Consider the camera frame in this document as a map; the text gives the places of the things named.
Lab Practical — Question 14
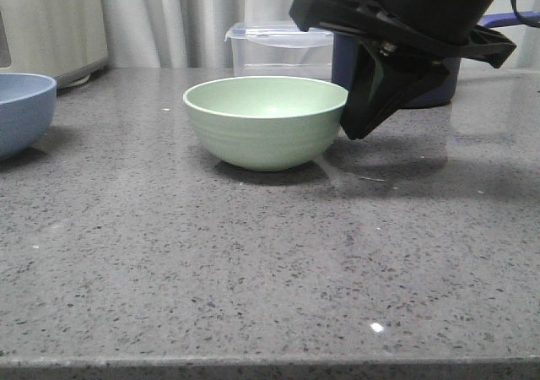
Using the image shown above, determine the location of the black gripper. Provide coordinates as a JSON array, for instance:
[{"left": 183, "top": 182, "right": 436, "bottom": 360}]
[{"left": 289, "top": 0, "right": 516, "bottom": 139}]

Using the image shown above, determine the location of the green bowl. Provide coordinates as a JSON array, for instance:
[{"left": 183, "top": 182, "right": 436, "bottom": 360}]
[{"left": 183, "top": 76, "right": 348, "bottom": 171}]

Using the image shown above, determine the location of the blue bowl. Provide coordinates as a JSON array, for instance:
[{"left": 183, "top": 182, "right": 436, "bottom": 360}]
[{"left": 1, "top": 73, "right": 57, "bottom": 160}]

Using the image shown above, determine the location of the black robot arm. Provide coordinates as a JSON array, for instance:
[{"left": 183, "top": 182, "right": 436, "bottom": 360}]
[{"left": 289, "top": 0, "right": 516, "bottom": 139}]

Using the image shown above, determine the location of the blue saucepan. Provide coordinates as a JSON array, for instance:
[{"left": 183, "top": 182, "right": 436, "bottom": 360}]
[{"left": 332, "top": 13, "right": 524, "bottom": 109}]

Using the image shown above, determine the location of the clear plastic food container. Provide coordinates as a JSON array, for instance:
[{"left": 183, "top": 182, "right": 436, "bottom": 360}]
[{"left": 225, "top": 21, "right": 333, "bottom": 81}]

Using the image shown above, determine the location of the white curtain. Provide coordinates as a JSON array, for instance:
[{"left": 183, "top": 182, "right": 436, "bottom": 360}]
[{"left": 99, "top": 0, "right": 540, "bottom": 70}]

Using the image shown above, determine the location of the white kitchen appliance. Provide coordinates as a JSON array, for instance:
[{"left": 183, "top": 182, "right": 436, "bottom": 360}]
[{"left": 1, "top": 0, "right": 109, "bottom": 88}]

